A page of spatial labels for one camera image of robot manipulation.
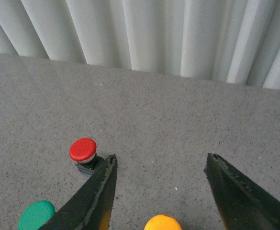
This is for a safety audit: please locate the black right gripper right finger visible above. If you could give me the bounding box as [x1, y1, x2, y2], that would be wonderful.
[204, 153, 280, 230]

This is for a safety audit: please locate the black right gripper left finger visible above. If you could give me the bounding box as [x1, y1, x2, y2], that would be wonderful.
[40, 154, 117, 230]

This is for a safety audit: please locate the yellow mushroom push button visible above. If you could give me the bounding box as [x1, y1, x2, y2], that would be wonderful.
[144, 214, 182, 230]

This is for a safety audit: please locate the green mushroom push button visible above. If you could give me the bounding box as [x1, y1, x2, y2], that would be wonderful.
[18, 200, 56, 230]

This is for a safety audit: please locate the red mushroom push button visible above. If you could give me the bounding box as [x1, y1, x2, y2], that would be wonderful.
[69, 138, 104, 180]

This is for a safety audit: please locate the white pleated curtain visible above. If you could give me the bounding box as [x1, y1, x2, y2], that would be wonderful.
[0, 0, 280, 90]

